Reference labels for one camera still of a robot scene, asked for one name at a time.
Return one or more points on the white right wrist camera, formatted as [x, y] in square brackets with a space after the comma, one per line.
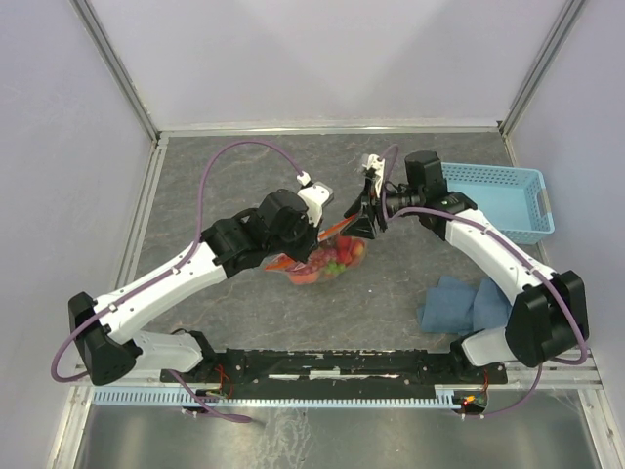
[373, 167]

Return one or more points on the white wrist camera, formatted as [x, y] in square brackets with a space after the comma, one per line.
[373, 167]
[316, 196]

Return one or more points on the green grape bunch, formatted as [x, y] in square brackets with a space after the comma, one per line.
[333, 268]

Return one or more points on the light blue plastic basket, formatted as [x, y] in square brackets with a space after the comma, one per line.
[515, 200]

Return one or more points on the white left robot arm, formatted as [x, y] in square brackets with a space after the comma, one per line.
[108, 331]

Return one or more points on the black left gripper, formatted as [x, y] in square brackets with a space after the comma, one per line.
[311, 240]

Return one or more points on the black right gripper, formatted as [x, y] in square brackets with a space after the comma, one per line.
[369, 207]

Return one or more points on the red cherry bunch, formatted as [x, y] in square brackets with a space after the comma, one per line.
[350, 250]

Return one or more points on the orange peach fruit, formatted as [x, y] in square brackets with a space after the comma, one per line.
[307, 275]

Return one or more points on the blue cloth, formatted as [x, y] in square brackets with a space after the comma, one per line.
[455, 307]

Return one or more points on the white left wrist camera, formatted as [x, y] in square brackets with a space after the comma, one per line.
[316, 196]

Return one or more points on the aluminium frame rail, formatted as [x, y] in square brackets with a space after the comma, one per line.
[555, 375]

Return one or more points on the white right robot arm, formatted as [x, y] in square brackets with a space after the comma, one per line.
[548, 321]

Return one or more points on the clear zip bag orange zipper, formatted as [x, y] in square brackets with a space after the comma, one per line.
[282, 264]

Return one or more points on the purple grape bunch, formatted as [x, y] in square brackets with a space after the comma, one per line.
[321, 256]

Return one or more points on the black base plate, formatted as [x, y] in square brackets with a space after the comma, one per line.
[338, 375]

